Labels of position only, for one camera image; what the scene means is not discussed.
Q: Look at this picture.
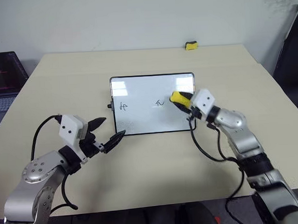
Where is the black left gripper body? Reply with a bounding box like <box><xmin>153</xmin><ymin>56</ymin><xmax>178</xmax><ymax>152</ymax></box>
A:
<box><xmin>77</xmin><ymin>130</ymin><xmax>104</xmax><ymax>159</ymax></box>

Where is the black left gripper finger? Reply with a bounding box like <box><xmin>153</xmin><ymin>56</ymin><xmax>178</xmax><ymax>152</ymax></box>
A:
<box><xmin>100</xmin><ymin>129</ymin><xmax>128</xmax><ymax>155</ymax></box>
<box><xmin>86</xmin><ymin>116</ymin><xmax>107</xmax><ymax>133</ymax></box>

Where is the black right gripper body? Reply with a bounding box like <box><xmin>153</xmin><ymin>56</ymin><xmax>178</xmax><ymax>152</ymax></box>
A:
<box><xmin>187</xmin><ymin>106</ymin><xmax>203</xmax><ymax>121</ymax></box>

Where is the yellow and black whiteboard eraser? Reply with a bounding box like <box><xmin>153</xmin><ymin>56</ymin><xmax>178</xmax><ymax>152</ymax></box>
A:
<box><xmin>184</xmin><ymin>40</ymin><xmax>199</xmax><ymax>51</ymax></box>
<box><xmin>168</xmin><ymin>90</ymin><xmax>193</xmax><ymax>111</ymax></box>

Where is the small black-framed whiteboard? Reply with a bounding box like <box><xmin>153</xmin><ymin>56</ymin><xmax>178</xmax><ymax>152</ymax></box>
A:
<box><xmin>109</xmin><ymin>72</ymin><xmax>199</xmax><ymax>137</ymax></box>

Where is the open grey laptop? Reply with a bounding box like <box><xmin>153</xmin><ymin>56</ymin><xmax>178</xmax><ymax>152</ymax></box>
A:
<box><xmin>0</xmin><ymin>50</ymin><xmax>32</xmax><ymax>131</ymax></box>

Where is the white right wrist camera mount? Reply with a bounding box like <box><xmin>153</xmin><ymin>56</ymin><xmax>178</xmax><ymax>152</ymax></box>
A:
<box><xmin>189</xmin><ymin>88</ymin><xmax>217</xmax><ymax>121</ymax></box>

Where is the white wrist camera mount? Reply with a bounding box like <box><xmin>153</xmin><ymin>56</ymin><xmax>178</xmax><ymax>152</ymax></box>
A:
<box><xmin>57</xmin><ymin>114</ymin><xmax>91</xmax><ymax>165</ymax></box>
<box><xmin>189</xmin><ymin>88</ymin><xmax>217</xmax><ymax>121</ymax></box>

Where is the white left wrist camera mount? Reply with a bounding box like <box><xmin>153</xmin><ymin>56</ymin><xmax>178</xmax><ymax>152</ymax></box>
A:
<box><xmin>57</xmin><ymin>114</ymin><xmax>91</xmax><ymax>165</ymax></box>

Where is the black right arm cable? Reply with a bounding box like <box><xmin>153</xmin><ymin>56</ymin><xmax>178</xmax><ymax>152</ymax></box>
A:
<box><xmin>187</xmin><ymin>113</ymin><xmax>248</xmax><ymax>223</ymax></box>

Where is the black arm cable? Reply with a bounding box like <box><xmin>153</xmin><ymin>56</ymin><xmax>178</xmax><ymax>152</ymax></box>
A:
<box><xmin>28</xmin><ymin>113</ymin><xmax>79</xmax><ymax>213</ymax></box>
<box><xmin>187</xmin><ymin>113</ymin><xmax>248</xmax><ymax>223</ymax></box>

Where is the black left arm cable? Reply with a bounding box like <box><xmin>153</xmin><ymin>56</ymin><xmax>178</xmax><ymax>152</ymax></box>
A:
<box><xmin>28</xmin><ymin>113</ymin><xmax>79</xmax><ymax>213</ymax></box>

